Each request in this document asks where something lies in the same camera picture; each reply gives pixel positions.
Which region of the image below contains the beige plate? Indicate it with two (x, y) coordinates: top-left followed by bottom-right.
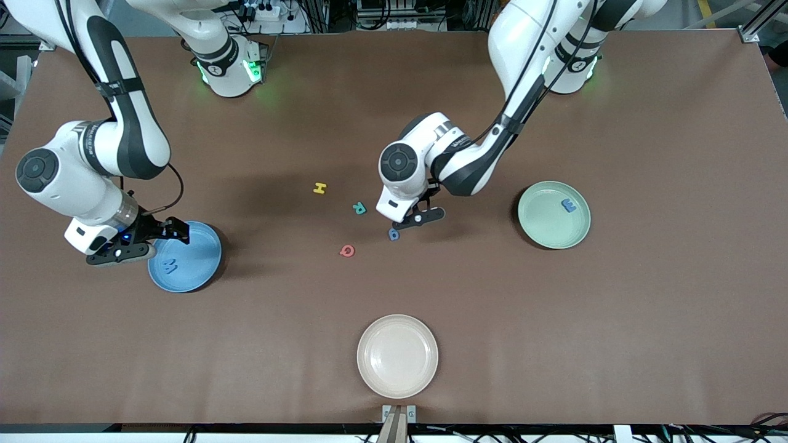
(356, 314), (440, 399)

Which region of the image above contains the blue plate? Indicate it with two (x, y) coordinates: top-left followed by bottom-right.
(147, 221), (223, 293)

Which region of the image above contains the grey metal side frame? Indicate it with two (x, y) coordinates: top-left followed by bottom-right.
(0, 54), (33, 143)

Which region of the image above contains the green plate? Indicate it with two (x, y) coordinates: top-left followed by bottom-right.
(517, 180), (592, 250)

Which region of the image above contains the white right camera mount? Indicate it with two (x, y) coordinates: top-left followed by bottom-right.
(64, 217), (119, 255)

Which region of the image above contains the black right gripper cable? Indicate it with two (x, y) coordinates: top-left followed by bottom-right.
(145, 161), (185, 216)

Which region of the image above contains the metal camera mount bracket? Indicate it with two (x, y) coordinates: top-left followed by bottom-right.
(382, 404), (417, 443)

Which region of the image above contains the white power strip with plugs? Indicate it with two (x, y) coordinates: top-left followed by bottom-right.
(237, 2), (282, 22)

